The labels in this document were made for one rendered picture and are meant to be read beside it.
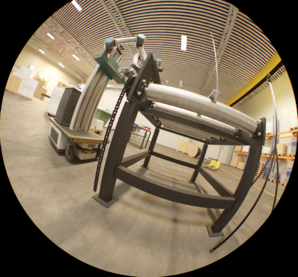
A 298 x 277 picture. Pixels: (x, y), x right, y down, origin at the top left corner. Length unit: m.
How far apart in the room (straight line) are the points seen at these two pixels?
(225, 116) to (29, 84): 8.57
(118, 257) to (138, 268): 0.10
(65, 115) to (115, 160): 1.04
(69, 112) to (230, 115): 1.64
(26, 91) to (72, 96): 7.05
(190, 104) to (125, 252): 0.87
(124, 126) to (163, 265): 0.83
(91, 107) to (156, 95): 1.13
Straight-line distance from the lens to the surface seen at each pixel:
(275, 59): 7.73
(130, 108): 0.58
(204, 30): 8.43
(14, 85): 8.21
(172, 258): 0.70
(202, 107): 0.56
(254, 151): 0.80
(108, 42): 1.30
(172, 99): 0.55
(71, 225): 0.67
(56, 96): 3.89
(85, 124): 1.52
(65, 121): 1.46
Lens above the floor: 0.59
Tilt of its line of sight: 4 degrees up
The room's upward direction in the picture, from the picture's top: 19 degrees clockwise
